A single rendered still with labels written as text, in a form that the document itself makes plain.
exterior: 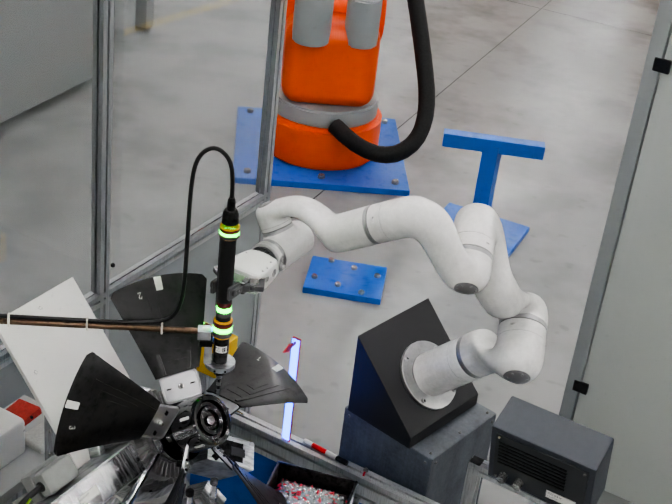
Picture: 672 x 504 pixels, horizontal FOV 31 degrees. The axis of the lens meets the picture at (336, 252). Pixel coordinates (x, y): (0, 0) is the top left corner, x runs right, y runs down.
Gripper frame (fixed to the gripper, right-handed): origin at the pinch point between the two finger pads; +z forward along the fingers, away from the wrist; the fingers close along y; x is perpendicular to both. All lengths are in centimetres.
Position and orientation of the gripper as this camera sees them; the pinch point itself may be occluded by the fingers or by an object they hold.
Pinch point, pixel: (225, 287)
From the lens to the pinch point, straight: 271.2
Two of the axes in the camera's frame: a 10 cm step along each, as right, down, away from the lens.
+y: -8.5, -3.3, 4.0
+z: -5.1, 3.8, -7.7
